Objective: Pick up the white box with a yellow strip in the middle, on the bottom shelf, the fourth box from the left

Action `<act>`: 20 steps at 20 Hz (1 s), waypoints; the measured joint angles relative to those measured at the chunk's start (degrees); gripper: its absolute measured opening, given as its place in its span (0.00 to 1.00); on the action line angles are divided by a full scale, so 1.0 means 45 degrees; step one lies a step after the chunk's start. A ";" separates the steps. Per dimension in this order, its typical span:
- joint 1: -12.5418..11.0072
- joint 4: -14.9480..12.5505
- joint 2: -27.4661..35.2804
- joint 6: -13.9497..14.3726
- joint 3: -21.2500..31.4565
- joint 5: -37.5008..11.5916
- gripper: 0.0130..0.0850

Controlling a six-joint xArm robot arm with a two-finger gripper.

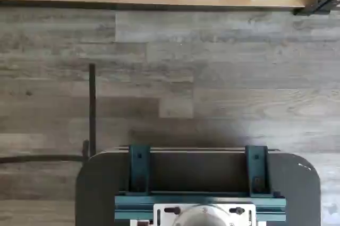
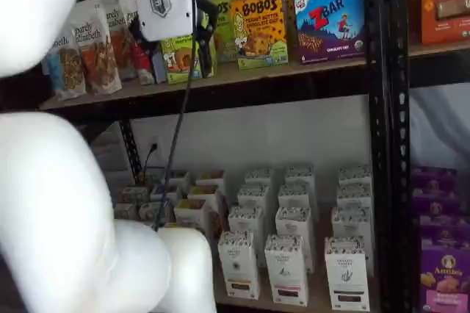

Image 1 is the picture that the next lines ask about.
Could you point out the black floor tape strip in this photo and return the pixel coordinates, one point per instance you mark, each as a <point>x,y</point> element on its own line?
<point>40,158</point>

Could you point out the short black floor tape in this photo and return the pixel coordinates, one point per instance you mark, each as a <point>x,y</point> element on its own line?
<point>86,149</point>

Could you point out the white mounting plate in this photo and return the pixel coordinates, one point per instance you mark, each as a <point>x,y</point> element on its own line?
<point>162,218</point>

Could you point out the teal metal bracket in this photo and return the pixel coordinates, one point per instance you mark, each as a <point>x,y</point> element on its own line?
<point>139,167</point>
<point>257,167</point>

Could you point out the teal metal rail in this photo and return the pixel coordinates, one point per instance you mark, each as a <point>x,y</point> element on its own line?
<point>132,204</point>

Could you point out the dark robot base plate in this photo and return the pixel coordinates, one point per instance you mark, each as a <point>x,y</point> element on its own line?
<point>93,196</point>

